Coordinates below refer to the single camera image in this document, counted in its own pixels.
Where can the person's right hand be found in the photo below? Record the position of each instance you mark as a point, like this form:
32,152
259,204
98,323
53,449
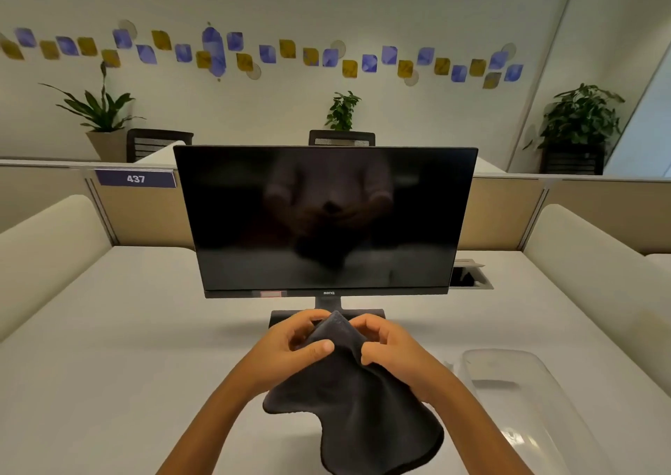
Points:
406,362

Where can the person's left hand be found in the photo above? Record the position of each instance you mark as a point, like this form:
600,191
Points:
272,356

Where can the person's right thumb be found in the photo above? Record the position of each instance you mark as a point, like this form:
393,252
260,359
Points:
375,353

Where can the person's left thumb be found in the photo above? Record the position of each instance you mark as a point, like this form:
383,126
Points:
316,350

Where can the dark grey microfibre cloth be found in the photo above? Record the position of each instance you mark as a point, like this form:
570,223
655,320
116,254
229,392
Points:
361,411

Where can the person's left forearm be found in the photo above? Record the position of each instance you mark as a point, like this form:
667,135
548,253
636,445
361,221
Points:
215,427

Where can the person's right forearm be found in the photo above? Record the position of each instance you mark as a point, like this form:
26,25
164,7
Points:
474,432

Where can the black computer monitor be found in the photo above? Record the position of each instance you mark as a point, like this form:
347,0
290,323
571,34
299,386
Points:
325,217

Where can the clear plastic container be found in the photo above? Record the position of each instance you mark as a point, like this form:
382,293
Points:
529,411

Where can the black office chair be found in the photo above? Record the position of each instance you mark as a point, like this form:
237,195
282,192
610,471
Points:
340,138
152,142

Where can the beige desk divider panel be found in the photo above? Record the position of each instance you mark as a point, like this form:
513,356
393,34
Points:
141,212

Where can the cream rounded side partition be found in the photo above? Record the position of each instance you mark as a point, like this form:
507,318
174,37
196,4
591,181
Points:
603,280
47,254

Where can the small bushy green plant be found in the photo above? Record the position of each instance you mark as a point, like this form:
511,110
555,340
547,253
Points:
343,110

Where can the blue number sign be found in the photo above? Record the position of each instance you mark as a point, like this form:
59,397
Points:
135,178

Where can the black slatted plant pot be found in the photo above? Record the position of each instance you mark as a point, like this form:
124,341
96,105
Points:
571,160

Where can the beige plant pot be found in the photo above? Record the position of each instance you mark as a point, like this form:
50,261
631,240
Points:
107,147

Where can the large bushy green plant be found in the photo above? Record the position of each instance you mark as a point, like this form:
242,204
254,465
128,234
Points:
579,115

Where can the long-leaf green plant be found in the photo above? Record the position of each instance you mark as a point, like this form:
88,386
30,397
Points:
97,105

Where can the row of blue yellow wall decals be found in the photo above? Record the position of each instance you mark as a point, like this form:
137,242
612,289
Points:
215,52

